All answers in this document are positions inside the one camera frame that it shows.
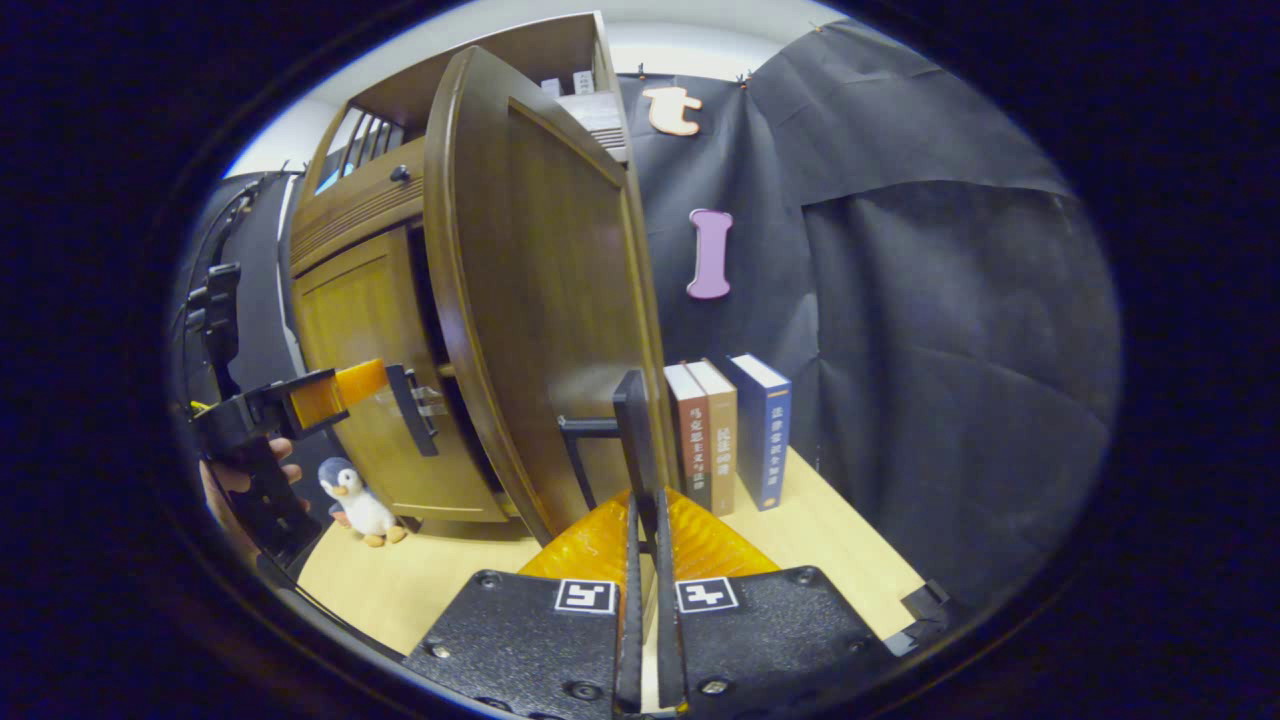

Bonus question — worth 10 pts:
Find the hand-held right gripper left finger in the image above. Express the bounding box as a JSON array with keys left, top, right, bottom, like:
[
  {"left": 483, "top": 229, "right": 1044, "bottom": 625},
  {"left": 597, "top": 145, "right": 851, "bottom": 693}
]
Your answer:
[{"left": 403, "top": 488, "right": 644, "bottom": 720}]

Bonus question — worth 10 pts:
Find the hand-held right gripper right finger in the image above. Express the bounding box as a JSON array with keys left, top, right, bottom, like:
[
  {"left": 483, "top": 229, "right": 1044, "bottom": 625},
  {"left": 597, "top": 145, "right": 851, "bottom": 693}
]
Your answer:
[{"left": 653, "top": 487, "right": 899, "bottom": 719}]

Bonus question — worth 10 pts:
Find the wooden shoe cabinet door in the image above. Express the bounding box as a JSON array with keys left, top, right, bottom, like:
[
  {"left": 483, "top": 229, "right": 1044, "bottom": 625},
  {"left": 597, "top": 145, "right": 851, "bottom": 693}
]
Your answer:
[
  {"left": 423, "top": 45, "right": 683, "bottom": 546},
  {"left": 290, "top": 225, "right": 511, "bottom": 524}
]

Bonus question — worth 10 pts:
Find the black bar door handle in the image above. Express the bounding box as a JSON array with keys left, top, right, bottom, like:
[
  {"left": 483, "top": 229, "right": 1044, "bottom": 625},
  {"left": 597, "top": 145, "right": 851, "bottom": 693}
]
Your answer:
[
  {"left": 385, "top": 363, "right": 442, "bottom": 459},
  {"left": 557, "top": 368, "right": 663, "bottom": 561}
]

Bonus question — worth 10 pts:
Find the wooden double-door shoe cabinet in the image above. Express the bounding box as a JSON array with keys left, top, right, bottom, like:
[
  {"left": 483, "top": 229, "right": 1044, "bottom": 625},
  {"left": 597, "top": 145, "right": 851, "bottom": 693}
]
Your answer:
[{"left": 288, "top": 10, "right": 641, "bottom": 546}]

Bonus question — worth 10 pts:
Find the penguin plush toy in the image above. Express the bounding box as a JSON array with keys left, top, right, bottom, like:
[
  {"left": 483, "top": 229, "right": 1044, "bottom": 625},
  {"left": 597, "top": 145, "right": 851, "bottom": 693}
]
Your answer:
[{"left": 318, "top": 457, "right": 409, "bottom": 548}]

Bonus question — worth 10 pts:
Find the wooden ribbed drawer front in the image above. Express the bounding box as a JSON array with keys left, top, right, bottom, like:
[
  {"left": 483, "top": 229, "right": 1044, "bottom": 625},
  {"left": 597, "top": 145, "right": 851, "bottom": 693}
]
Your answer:
[{"left": 290, "top": 88, "right": 633, "bottom": 276}]

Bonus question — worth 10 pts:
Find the blue hardcover book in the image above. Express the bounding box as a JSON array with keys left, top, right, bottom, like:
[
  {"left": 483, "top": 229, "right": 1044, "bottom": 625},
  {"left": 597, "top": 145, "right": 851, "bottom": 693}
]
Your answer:
[{"left": 722, "top": 353, "right": 793, "bottom": 513}]

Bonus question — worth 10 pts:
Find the tan hardcover book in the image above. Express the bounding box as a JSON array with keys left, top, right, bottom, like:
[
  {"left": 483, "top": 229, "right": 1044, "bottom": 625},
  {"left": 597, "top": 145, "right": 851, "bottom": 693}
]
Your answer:
[{"left": 685, "top": 358, "right": 739, "bottom": 518}]

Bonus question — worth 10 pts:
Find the brown hardcover book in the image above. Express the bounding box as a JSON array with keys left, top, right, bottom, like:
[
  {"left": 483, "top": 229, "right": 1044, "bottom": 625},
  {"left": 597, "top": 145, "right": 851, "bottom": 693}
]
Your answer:
[{"left": 663, "top": 363, "right": 713, "bottom": 513}]

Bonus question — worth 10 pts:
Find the black backdrop cloth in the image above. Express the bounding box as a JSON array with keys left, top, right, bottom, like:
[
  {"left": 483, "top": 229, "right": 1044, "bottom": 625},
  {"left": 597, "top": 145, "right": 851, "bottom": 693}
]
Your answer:
[{"left": 175, "top": 20, "right": 1121, "bottom": 611}]

